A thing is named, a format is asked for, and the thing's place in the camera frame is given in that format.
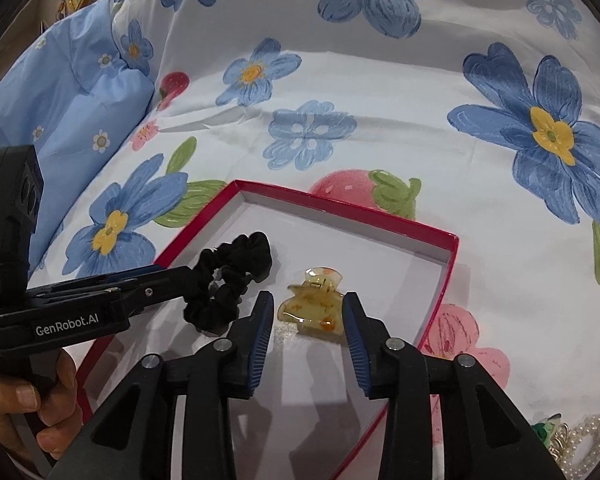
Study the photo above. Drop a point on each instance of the yellow amber hair claw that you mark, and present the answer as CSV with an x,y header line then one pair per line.
x,y
315,305

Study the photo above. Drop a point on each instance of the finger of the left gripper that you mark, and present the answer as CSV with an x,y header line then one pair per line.
x,y
140,288

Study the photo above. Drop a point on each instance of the black scrunchie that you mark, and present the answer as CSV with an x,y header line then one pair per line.
x,y
221,277

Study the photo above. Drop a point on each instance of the white pearl scrunchie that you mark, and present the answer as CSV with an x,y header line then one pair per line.
x,y
576,449

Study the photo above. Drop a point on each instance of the red shallow cardboard box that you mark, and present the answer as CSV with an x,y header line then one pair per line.
x,y
308,419

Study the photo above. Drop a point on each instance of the floral white bed sheet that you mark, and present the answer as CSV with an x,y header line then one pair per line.
x,y
481,117

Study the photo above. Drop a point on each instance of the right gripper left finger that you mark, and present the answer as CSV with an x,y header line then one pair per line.
x,y
130,436

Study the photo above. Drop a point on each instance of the light blue floral pillow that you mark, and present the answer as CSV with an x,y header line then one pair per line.
x,y
73,97

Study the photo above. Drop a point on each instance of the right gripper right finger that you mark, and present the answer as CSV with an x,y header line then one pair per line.
x,y
484,435

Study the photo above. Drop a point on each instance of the person's left hand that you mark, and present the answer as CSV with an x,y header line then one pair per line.
x,y
59,411

